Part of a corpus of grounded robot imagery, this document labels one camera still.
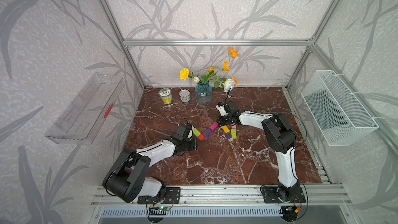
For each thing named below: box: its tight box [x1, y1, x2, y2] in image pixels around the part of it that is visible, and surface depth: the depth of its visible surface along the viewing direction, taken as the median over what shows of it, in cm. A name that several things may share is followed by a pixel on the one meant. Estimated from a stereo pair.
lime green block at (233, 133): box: [230, 128, 237, 139], surface depth 96 cm
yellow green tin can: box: [159, 87, 174, 105], surface depth 110 cm
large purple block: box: [201, 128, 212, 138], surface depth 97 cm
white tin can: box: [178, 88, 191, 103], surface depth 111 cm
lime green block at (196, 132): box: [192, 127, 202, 137], surface depth 96 cm
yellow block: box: [221, 125, 231, 134], surface depth 98 cm
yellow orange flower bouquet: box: [179, 47, 239, 93], surface depth 91 cm
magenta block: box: [209, 121, 219, 132], surface depth 101 cm
